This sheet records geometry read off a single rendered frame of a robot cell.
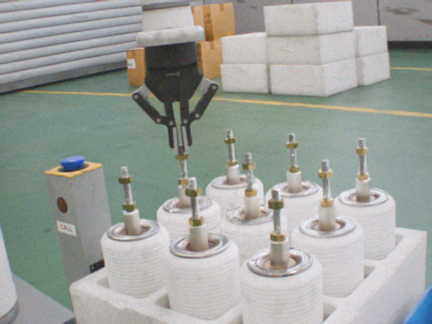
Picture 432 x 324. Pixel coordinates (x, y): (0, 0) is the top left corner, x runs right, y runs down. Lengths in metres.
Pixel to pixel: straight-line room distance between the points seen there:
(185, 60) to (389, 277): 0.41
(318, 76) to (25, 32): 3.42
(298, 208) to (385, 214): 0.14
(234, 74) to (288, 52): 0.48
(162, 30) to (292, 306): 0.39
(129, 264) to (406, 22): 5.71
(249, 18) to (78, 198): 6.79
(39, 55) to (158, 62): 5.18
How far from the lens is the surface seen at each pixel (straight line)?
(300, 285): 0.63
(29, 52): 5.92
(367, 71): 3.71
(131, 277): 0.79
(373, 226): 0.83
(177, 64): 0.81
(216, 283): 0.70
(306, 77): 3.38
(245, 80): 3.70
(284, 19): 3.43
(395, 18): 6.37
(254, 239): 0.78
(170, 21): 0.80
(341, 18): 3.50
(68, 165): 0.92
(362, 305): 0.72
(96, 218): 0.94
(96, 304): 0.81
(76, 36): 6.19
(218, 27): 4.73
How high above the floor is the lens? 0.53
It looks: 14 degrees down
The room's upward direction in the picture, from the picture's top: 6 degrees counter-clockwise
